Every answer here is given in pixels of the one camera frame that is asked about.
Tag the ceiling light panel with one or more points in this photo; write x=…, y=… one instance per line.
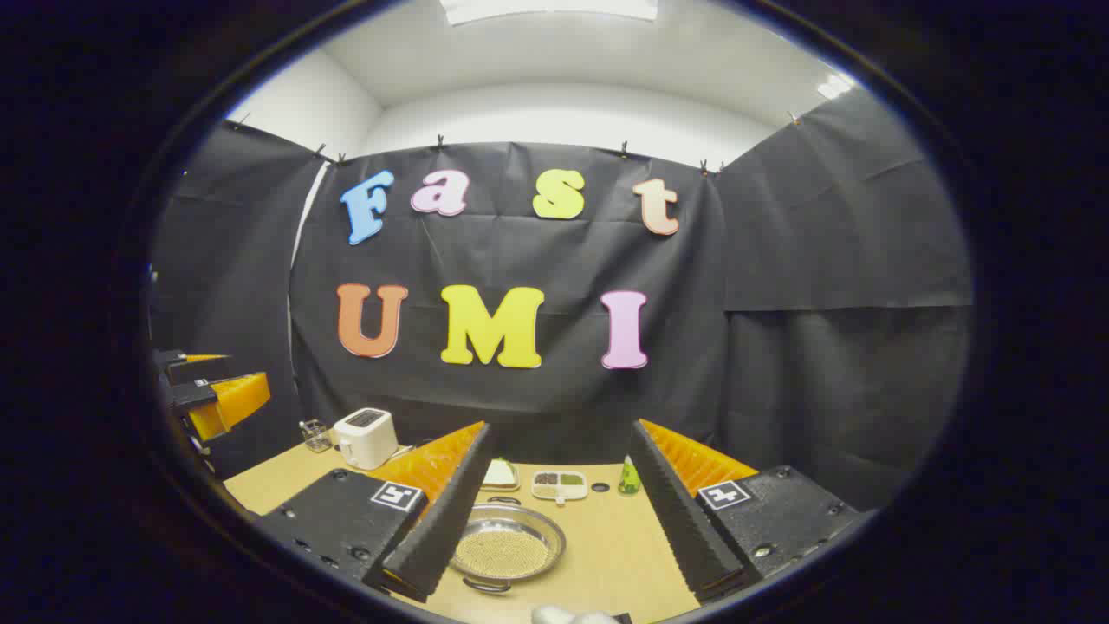
x=546, y=9
x=835, y=86

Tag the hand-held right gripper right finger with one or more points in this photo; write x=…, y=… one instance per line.
x=680, y=520

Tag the divided plate of grains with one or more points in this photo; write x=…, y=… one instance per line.
x=560, y=487

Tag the stainless steel pot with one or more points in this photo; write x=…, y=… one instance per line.
x=511, y=518

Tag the green drink bottle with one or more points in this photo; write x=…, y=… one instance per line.
x=629, y=478

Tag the white bread sandwich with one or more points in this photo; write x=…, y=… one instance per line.
x=501, y=472

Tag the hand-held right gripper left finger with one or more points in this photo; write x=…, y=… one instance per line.
x=442, y=529

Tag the pale sandwich plate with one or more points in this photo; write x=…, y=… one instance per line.
x=500, y=486

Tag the white toaster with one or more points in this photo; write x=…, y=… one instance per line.
x=368, y=438

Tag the soybeans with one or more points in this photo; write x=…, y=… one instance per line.
x=502, y=555

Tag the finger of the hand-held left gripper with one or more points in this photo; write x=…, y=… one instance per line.
x=204, y=371
x=230, y=403

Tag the row of black cloth clips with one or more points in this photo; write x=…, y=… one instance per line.
x=440, y=140

